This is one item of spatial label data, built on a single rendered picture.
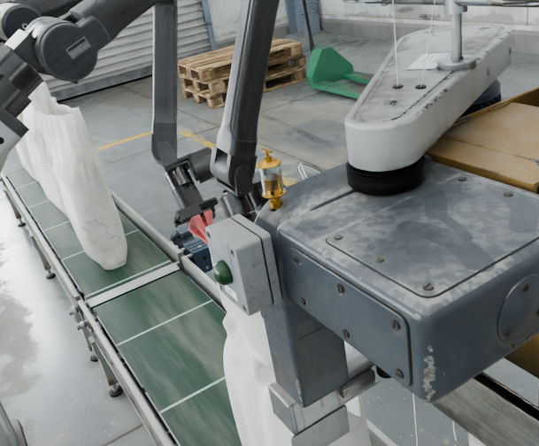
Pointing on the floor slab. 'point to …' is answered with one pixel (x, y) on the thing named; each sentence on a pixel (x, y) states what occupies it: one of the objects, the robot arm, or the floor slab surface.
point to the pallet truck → (332, 69)
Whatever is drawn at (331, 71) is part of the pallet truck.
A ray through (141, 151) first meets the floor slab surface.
